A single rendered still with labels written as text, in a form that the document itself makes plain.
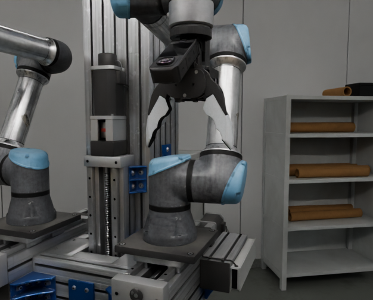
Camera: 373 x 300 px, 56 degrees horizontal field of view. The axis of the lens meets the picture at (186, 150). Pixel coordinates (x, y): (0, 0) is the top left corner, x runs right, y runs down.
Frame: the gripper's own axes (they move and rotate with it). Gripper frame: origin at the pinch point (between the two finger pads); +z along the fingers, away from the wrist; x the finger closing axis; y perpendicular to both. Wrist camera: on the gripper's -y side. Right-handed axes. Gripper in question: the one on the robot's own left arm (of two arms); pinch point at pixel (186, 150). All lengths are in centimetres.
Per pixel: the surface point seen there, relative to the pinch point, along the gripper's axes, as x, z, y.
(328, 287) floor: -33, 132, 240
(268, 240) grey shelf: 16, 101, 247
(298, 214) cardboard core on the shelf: -8, 74, 244
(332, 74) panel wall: -32, -46, 294
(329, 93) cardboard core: -30, -27, 272
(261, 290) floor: 17, 132, 217
